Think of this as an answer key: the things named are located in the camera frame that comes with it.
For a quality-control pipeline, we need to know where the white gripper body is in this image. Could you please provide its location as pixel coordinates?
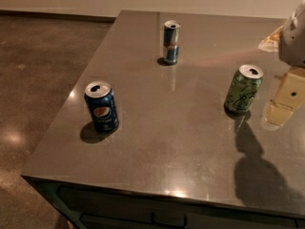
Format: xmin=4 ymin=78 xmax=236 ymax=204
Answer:
xmin=278 ymin=0 xmax=305 ymax=68

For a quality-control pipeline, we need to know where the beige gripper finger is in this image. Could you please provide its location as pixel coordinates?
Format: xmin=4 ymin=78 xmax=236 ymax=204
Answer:
xmin=258 ymin=26 xmax=283 ymax=52
xmin=266 ymin=68 xmax=305 ymax=126

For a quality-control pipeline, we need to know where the green soda can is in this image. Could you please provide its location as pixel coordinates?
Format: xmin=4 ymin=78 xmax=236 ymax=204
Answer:
xmin=224 ymin=64 xmax=263 ymax=114

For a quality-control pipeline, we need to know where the Red Bull can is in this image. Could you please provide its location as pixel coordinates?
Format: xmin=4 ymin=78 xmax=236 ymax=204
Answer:
xmin=163 ymin=20 xmax=181 ymax=65

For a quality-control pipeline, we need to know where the blue Pepsi can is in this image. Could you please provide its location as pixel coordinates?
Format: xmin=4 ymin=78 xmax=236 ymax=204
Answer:
xmin=84 ymin=80 xmax=119 ymax=133

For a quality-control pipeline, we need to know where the dark cabinet drawer front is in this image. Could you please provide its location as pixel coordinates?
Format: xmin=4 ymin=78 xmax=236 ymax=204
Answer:
xmin=30 ymin=180 xmax=305 ymax=229

